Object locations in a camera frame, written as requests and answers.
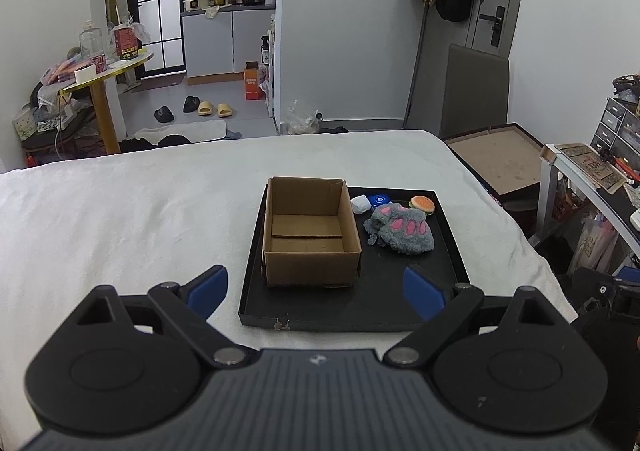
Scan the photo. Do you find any grey leaning board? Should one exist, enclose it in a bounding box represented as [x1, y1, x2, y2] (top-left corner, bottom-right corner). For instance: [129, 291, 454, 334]
[439, 44, 510, 138]

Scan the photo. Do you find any flat brown cardboard lid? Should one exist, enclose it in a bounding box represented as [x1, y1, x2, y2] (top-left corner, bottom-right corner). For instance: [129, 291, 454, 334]
[445, 124, 544, 203]

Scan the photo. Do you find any white bed cover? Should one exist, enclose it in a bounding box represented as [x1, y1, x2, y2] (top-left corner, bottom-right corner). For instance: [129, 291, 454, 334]
[0, 130, 576, 450]

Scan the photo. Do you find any red box on table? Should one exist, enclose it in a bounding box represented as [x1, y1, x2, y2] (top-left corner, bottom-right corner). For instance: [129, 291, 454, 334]
[113, 24, 139, 61]

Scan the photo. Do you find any left yellow slipper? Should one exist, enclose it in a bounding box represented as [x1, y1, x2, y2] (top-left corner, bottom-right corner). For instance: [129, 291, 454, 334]
[198, 101, 213, 116]

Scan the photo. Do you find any right yellow slipper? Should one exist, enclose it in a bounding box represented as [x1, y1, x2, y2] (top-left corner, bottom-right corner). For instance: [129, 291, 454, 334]
[217, 103, 233, 118]

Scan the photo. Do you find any clear plastic bag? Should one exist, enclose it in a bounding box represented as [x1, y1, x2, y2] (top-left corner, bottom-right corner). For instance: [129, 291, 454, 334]
[281, 100, 323, 136]

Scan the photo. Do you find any grey drawer organizer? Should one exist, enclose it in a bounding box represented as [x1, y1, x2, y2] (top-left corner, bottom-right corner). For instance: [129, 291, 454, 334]
[590, 98, 639, 171]

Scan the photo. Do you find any grey pink paw plush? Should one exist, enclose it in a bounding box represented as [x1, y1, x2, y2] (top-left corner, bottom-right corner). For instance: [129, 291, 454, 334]
[363, 203, 435, 255]

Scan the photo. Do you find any white kitchen cabinet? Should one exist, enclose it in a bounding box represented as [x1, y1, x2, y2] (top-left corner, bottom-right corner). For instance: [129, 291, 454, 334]
[182, 7, 274, 78]

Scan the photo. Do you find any yellow slipper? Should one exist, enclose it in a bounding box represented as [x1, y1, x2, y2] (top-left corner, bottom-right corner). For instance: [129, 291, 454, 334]
[217, 103, 233, 118]
[198, 101, 213, 116]

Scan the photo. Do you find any blue tissue pack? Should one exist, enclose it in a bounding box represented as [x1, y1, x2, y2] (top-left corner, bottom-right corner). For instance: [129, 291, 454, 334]
[367, 193, 390, 208]

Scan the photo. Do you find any brown cardboard box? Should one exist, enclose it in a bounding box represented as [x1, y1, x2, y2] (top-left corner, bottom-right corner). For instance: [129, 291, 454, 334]
[262, 177, 362, 287]

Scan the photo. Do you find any orange carton box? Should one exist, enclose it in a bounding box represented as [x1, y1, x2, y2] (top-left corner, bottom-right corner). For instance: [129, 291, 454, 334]
[243, 61, 265, 101]

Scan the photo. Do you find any white floor mat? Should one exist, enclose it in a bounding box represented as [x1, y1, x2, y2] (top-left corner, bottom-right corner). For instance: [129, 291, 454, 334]
[134, 120, 228, 145]

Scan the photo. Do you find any clear glass jar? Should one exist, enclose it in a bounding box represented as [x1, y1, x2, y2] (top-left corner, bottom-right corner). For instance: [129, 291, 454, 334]
[79, 20, 104, 60]

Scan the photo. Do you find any white side desk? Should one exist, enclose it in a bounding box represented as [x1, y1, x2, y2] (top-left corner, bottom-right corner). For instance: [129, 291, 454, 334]
[535, 144, 639, 257]

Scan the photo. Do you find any yellow round table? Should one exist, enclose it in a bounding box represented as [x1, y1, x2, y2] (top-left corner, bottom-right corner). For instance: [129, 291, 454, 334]
[58, 48, 153, 154]

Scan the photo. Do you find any black tray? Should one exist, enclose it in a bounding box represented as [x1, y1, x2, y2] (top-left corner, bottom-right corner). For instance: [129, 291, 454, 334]
[238, 191, 470, 333]

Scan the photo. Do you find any white soft ball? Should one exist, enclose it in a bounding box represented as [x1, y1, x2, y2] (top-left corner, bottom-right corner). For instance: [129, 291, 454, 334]
[350, 194, 372, 215]

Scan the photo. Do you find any black slipper near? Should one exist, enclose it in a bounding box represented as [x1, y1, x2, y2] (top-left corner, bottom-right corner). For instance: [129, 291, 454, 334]
[154, 105, 175, 124]

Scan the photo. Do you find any hamburger plush toy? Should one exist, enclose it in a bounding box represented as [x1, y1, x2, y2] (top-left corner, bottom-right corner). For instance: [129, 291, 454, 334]
[409, 195, 436, 216]

